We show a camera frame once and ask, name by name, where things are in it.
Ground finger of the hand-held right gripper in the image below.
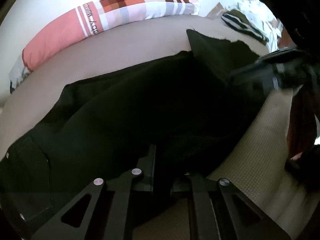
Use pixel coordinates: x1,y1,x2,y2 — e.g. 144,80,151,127
229,62,278,90
256,48,304,64

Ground floral cloth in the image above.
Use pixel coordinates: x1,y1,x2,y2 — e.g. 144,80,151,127
9,61,32,94

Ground floral bedsheet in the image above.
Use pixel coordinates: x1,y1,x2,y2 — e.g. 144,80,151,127
236,0,284,53

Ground pink plaid pillow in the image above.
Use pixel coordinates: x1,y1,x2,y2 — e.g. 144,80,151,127
22,0,202,72

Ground beige woven bed mat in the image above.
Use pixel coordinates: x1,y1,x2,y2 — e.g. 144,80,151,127
0,14,300,240

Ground green white striped cloth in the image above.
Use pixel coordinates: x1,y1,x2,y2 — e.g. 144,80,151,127
221,9,270,43

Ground dark cloth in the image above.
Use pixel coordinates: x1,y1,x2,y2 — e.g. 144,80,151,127
284,147,320,195
244,0,320,53

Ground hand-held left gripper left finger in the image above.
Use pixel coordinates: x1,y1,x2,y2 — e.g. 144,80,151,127
32,144,157,240

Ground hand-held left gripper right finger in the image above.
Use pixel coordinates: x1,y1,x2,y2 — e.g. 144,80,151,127
171,172,291,240

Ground black pants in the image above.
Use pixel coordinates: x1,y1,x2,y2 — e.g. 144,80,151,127
0,29,275,233

